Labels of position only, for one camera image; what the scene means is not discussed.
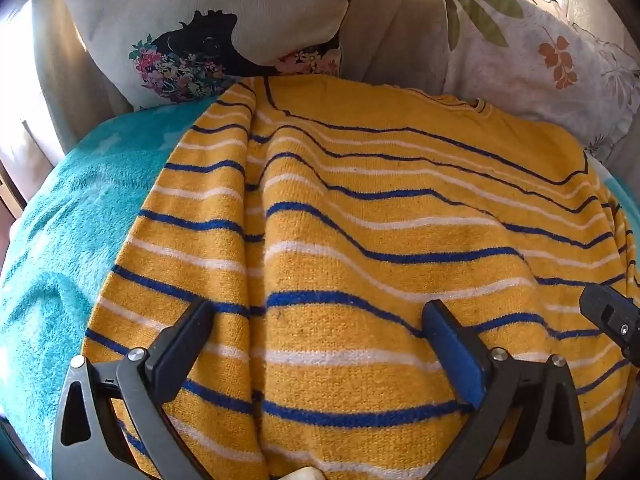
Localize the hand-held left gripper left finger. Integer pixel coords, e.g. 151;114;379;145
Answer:
51;297;216;480

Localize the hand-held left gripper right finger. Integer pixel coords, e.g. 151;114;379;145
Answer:
421;299;587;480

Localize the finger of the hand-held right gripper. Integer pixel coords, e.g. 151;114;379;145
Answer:
579;282;640;358

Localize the yellow striped knit sweater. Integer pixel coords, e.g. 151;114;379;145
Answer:
80;76;640;480

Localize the teal printed fleece blanket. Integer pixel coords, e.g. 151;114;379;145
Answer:
0;96;640;478

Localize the white leaf print pillow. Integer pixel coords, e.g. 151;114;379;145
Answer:
434;0;640;161

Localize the beige sofa backrest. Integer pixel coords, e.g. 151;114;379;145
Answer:
27;0;631;161

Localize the cream cushion with figure print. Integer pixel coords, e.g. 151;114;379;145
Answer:
64;0;371;111

